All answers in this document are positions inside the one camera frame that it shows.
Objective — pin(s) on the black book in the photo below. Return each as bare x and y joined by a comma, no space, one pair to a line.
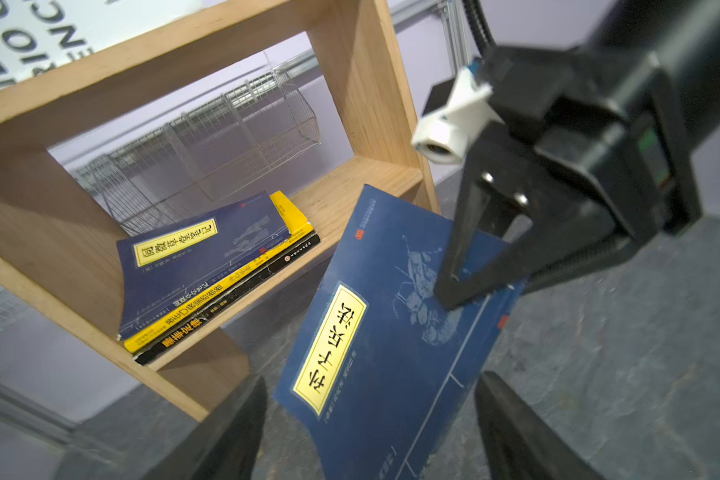
227,298

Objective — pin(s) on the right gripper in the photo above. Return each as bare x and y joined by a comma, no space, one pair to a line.
607,121

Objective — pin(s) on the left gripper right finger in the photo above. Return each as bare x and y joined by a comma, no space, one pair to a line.
518,444

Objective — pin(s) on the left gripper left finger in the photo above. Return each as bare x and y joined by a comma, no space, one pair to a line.
224,445

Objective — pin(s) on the white wire rack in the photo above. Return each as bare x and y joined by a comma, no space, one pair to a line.
202,158

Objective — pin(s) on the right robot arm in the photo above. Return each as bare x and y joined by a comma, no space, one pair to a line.
685,35

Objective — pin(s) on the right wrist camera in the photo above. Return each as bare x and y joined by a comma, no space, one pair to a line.
455,113

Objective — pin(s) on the white book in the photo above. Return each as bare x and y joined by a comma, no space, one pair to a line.
39,36

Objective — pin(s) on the blue book with barcode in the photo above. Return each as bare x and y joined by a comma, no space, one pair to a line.
380,368

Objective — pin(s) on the wooden two-tier shelf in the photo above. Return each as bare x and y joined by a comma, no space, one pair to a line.
59,227

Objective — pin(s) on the blue book with yellow label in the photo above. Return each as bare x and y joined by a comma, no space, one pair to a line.
198,264

